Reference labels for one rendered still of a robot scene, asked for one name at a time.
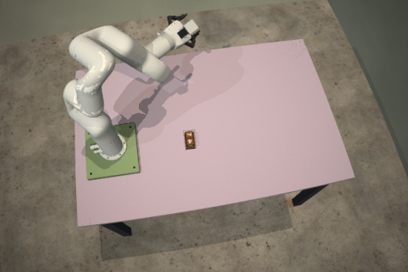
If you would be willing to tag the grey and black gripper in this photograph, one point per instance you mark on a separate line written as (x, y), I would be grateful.
(176, 26)

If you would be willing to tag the brown wooden number cube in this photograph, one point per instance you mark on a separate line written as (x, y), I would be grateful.
(189, 135)
(190, 142)

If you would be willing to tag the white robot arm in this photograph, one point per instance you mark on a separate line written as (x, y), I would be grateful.
(95, 50)

